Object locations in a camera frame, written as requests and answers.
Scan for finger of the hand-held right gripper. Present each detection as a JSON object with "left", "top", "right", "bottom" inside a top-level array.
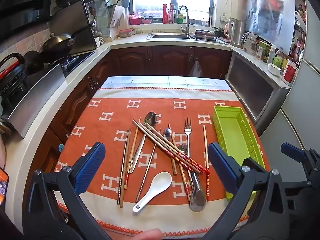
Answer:
[{"left": 281, "top": 142, "right": 320, "bottom": 188}]

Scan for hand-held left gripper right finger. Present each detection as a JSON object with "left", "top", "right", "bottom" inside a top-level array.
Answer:
[{"left": 202, "top": 142, "right": 290, "bottom": 240}]

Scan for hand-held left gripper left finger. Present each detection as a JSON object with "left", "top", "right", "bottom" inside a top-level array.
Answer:
[{"left": 22, "top": 142, "right": 112, "bottom": 240}]

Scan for wooden chopstick red striped end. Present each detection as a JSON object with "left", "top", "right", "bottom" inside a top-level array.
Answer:
[
  {"left": 202, "top": 124, "right": 210, "bottom": 202},
  {"left": 124, "top": 116, "right": 142, "bottom": 190},
  {"left": 132, "top": 119, "right": 203, "bottom": 175},
  {"left": 145, "top": 122, "right": 210, "bottom": 175},
  {"left": 171, "top": 137, "right": 192, "bottom": 202},
  {"left": 139, "top": 122, "right": 207, "bottom": 175}
]

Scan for grey steel chopstick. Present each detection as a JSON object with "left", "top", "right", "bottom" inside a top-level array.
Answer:
[{"left": 117, "top": 129, "right": 130, "bottom": 205}]

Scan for bronze metal chopstick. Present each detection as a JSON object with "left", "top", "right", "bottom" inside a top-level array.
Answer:
[{"left": 120, "top": 129, "right": 131, "bottom": 208}]

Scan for green plastic tray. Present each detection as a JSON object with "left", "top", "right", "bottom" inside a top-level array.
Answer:
[{"left": 212, "top": 106, "right": 266, "bottom": 198}]

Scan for steel spoon bamboo-style handle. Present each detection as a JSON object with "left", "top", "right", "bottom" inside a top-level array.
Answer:
[{"left": 177, "top": 144, "right": 207, "bottom": 212}]

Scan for brown wooden chopstick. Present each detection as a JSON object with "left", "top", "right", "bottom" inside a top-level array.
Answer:
[{"left": 168, "top": 124, "right": 179, "bottom": 175}]

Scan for steel fork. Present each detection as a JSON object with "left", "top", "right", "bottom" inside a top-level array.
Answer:
[{"left": 184, "top": 116, "right": 193, "bottom": 160}]

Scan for thin twisted-handle metal chopstick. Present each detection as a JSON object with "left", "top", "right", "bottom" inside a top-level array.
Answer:
[{"left": 135, "top": 129, "right": 161, "bottom": 203}]

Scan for white ceramic spoon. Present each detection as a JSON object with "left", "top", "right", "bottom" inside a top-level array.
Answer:
[{"left": 132, "top": 172, "right": 173, "bottom": 213}]

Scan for small steel spoon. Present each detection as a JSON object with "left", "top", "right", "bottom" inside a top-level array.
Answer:
[{"left": 163, "top": 127, "right": 175, "bottom": 160}]

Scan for large steel spoon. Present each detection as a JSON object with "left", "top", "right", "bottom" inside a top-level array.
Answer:
[{"left": 129, "top": 111, "right": 158, "bottom": 174}]

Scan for person's left hand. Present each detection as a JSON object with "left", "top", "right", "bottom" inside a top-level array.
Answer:
[{"left": 130, "top": 229, "right": 163, "bottom": 240}]

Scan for grey refrigerator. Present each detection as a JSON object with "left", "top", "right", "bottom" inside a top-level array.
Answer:
[{"left": 260, "top": 0, "right": 320, "bottom": 155}]

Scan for orange patterned blanket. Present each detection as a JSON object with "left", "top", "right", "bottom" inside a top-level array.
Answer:
[{"left": 54, "top": 86, "right": 269, "bottom": 235}]

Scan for frosted door cabinet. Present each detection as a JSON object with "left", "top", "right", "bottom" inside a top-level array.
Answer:
[{"left": 225, "top": 47, "right": 292, "bottom": 136}]

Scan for red canister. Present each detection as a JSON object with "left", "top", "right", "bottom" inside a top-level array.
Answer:
[{"left": 282, "top": 59, "right": 298, "bottom": 84}]

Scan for white bowl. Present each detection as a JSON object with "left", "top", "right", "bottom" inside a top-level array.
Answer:
[{"left": 267, "top": 62, "right": 282, "bottom": 77}]

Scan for steel splash panel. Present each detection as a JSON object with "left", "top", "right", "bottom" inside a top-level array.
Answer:
[{"left": 7, "top": 64, "right": 67, "bottom": 139}]

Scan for green label bottle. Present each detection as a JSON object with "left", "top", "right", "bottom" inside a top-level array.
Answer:
[{"left": 273, "top": 50, "right": 284, "bottom": 68}]

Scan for white plastic bottle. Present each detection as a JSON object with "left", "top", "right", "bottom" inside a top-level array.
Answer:
[{"left": 267, "top": 44, "right": 276, "bottom": 64}]

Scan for hanging plastic bag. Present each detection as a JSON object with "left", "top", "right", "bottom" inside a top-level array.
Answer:
[{"left": 189, "top": 59, "right": 203, "bottom": 77}]

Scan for gas stove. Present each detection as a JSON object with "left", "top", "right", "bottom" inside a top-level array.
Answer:
[{"left": 59, "top": 54, "right": 82, "bottom": 77}]

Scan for pale checked table cover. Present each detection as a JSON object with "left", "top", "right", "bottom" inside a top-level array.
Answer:
[{"left": 101, "top": 76, "right": 234, "bottom": 90}]

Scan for glass jug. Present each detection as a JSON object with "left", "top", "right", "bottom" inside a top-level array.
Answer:
[{"left": 241, "top": 32, "right": 258, "bottom": 55}]

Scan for black pressure cooker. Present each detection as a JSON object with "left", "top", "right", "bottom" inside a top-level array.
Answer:
[{"left": 0, "top": 52, "right": 28, "bottom": 97}]

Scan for wok with lid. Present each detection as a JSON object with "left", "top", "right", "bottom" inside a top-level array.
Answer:
[{"left": 41, "top": 32, "right": 76, "bottom": 53}]

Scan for paper towel roll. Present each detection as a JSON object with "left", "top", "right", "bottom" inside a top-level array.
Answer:
[{"left": 294, "top": 11, "right": 307, "bottom": 29}]

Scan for electric kettle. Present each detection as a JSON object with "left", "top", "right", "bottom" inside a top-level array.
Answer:
[{"left": 226, "top": 17, "right": 245, "bottom": 47}]

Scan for stacked dishes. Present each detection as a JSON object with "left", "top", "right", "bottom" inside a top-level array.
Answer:
[{"left": 194, "top": 29, "right": 218, "bottom": 41}]

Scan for steel sink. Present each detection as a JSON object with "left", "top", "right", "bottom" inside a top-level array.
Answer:
[{"left": 147, "top": 32, "right": 193, "bottom": 40}]

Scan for wooden cutting board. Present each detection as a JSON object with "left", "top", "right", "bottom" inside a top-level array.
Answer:
[{"left": 108, "top": 5, "right": 126, "bottom": 28}]

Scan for steel faucet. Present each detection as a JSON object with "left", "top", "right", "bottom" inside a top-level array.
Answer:
[{"left": 178, "top": 5, "right": 191, "bottom": 34}]

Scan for pink bowl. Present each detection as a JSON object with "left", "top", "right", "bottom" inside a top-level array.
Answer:
[{"left": 129, "top": 14, "right": 143, "bottom": 25}]

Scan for black range hood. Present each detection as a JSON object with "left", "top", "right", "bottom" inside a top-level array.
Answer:
[{"left": 0, "top": 0, "right": 52, "bottom": 42}]

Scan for plastic wall sheet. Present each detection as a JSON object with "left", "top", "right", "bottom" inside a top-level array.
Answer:
[{"left": 246, "top": 0, "right": 297, "bottom": 51}]

